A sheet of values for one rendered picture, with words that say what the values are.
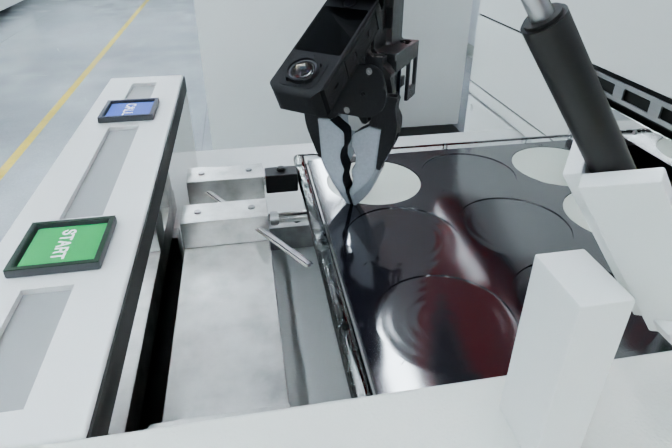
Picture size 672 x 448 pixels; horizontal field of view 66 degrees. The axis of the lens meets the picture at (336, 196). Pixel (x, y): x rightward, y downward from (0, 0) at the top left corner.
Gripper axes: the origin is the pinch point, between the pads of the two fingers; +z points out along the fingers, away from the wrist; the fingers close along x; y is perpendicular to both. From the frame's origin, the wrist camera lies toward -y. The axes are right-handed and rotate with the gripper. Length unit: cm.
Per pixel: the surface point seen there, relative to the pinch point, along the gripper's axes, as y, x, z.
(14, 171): 92, 227, 91
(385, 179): 7.0, -1.0, 1.3
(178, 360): -21.5, 3.1, 3.3
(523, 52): 50, -8, -4
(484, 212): 5.1, -12.1, 1.4
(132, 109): -1.7, 25.5, -5.2
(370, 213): -0.1, -2.3, 1.4
